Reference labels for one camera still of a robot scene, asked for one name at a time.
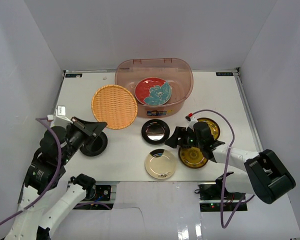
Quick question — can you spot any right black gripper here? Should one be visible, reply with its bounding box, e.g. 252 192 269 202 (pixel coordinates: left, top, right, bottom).
165 126 204 150

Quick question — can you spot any woven bamboo plate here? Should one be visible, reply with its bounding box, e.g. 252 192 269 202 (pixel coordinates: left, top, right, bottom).
91 84 138 130

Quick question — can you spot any cream plate with black patch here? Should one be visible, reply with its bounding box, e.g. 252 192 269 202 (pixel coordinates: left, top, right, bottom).
144 148 178 180

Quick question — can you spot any red teal floral plate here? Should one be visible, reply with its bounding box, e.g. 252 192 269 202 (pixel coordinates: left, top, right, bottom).
134 77 173 106

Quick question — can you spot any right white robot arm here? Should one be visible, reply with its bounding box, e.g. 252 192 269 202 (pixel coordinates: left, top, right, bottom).
165 122 296 204

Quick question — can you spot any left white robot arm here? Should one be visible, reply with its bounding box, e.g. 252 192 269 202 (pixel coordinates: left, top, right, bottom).
5 116 107 240

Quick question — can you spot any pink translucent plastic bin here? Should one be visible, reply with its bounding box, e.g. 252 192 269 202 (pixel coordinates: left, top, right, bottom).
115 58 194 119

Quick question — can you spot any black plate left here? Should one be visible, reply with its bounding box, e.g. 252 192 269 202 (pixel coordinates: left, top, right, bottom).
79 132 108 157

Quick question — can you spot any black glossy centre plate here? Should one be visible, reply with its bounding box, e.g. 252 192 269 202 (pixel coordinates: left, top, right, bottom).
141 119 170 145

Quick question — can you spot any yellow patterned plate lower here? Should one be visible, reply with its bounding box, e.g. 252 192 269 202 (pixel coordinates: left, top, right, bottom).
178 147 208 169

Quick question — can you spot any yellow patterned plate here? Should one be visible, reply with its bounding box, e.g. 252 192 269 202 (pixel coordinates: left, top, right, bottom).
197 117 221 140
178 147 208 169

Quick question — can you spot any yellow patterned plate upper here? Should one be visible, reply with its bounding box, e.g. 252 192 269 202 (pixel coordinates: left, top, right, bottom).
197 117 221 140

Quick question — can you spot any left table label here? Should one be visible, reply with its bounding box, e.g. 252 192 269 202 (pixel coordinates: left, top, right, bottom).
64 73 83 78

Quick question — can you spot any table label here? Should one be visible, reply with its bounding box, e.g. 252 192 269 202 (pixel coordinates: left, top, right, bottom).
215 72 234 77
64 73 83 78

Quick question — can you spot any right table label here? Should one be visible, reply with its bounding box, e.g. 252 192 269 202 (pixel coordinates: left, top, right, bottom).
215 72 234 77

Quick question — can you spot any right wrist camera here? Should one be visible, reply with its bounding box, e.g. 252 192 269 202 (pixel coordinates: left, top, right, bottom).
185 113 198 129

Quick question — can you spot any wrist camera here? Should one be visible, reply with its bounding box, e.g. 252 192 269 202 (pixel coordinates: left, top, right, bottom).
185 113 198 129
47 105 72 129

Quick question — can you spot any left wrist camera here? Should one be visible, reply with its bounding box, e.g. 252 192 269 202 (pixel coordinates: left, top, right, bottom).
47 105 72 129

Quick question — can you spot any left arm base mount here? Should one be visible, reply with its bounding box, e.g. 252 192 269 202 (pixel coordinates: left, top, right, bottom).
74 184 117 211

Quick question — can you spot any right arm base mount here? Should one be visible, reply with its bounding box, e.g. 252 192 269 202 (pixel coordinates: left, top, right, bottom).
194 182 242 213

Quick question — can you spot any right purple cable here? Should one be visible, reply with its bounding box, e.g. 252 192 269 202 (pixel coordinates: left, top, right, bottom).
189 109 255 229

